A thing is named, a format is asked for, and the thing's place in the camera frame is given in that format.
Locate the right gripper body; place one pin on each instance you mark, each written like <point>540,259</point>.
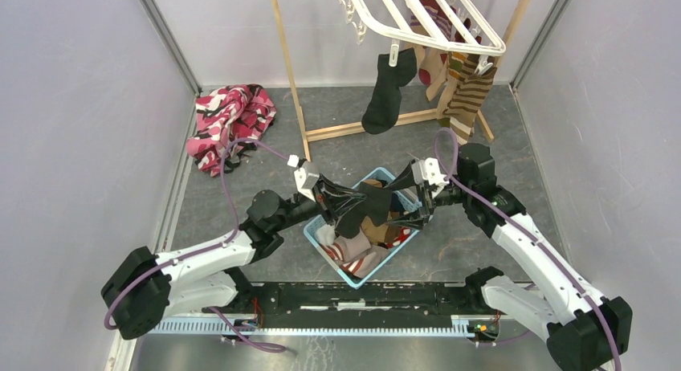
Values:
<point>448,194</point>

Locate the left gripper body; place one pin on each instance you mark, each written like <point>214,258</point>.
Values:
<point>327,202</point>

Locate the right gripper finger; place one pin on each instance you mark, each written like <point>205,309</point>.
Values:
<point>411,176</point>
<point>414,220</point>

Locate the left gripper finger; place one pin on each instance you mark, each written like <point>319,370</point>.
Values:
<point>337,192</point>
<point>353,212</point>

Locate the black sock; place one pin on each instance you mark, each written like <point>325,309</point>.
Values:
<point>375,204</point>
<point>384,107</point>

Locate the brown striped sock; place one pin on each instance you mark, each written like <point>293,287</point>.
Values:
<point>470,93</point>

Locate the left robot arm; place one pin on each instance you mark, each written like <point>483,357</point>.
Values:
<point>147,288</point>

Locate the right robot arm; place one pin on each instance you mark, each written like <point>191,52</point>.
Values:
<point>581,327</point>

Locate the wooden hanger stand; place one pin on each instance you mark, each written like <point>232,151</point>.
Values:
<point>415,107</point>

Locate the red santa sock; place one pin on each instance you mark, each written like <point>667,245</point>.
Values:
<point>401,237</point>

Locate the light blue laundry basket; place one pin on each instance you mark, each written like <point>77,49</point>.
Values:
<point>317,222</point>

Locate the navy blue sock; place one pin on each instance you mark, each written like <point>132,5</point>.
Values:
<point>399,205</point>

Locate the tan ribbed sock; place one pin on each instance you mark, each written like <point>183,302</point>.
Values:
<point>379,234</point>

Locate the beige pink sock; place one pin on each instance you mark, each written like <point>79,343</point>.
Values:
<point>360,239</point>

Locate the pink camouflage cloth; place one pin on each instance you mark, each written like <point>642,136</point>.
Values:
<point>224,115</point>

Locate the red purple striped sock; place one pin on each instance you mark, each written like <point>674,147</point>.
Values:
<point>437,14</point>

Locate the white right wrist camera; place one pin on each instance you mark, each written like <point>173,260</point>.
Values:
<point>427,173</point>

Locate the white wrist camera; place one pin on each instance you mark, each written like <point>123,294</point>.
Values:
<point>427,173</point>
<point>306,175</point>

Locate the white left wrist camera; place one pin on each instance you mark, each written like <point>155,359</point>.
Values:
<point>306,175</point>

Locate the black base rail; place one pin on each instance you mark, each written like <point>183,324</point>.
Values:
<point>336,305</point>

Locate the light blue cable tray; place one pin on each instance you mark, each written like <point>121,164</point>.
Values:
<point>216,326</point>

